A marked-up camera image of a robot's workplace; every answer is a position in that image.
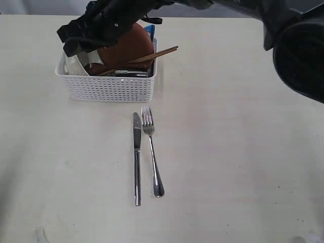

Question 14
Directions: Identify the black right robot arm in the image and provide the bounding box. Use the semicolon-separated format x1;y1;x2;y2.
57;1;323;102

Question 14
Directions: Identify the silver metal fork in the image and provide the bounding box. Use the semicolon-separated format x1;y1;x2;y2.
141;106;165;197

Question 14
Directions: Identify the lower wooden chopstick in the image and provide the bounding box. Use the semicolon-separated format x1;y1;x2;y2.
98;46;178;76

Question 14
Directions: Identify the white speckled ceramic bowl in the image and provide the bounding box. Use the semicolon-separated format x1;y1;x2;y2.
65;50;103;76

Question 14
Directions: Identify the upper wooden chopstick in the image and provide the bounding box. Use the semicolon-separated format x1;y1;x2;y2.
98;46;179;75

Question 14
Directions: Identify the blue cloth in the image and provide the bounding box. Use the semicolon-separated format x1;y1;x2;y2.
144;24;155;42

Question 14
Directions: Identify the brown wooden spoon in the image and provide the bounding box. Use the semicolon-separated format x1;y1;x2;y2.
84;63;107;76

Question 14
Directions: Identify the silver table knife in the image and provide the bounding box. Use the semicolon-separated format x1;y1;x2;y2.
133;112;142;207

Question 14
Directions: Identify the white perforated plastic basket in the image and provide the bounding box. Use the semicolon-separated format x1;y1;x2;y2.
55;36;158;103

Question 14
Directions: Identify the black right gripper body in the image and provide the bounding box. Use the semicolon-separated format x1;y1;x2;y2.
57;1;162;57

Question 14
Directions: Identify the brown wooden plate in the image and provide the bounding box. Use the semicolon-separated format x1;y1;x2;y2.
97;23;154;69

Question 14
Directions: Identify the wooden chopstick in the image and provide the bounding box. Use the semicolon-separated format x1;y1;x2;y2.
98;46;179;75
98;46;178;76

